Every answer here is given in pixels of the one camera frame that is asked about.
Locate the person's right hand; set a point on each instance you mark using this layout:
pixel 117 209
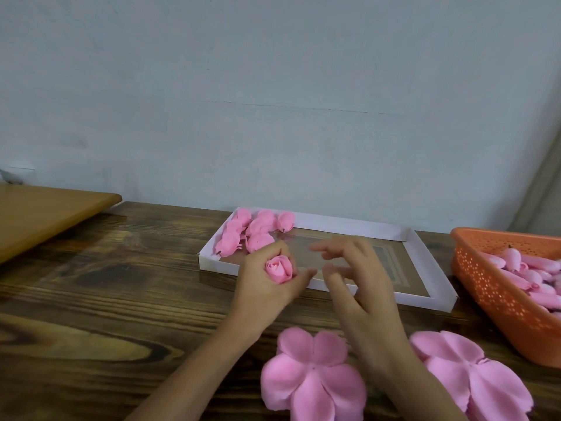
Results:
pixel 368 302

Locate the person's left hand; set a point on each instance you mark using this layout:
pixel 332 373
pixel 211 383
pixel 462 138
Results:
pixel 256 289

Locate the person's right thumb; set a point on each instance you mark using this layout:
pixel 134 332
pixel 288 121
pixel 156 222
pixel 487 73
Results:
pixel 335 276

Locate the person's left thumb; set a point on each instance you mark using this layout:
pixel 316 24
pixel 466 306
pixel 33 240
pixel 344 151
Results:
pixel 305 279

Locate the single pink foam rose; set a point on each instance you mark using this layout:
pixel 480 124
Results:
pixel 279 269

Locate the person's right forearm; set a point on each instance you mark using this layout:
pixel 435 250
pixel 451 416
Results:
pixel 416 390

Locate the person's left forearm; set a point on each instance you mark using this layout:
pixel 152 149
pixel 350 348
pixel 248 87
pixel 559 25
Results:
pixel 193 377

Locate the pile of pink rose heads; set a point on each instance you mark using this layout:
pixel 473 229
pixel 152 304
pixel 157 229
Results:
pixel 256 227

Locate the shallow white cardboard box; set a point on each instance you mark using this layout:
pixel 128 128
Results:
pixel 420 267

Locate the flat pink petal stack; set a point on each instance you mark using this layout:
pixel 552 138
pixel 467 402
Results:
pixel 313 381
pixel 477 377

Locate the orange perforated plastic basket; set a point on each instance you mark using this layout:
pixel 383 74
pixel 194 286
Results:
pixel 495 298

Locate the heap of pink petal buds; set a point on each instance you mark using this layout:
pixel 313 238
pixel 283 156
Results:
pixel 534 280

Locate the small grey object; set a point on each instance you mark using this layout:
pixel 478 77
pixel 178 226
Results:
pixel 9 176

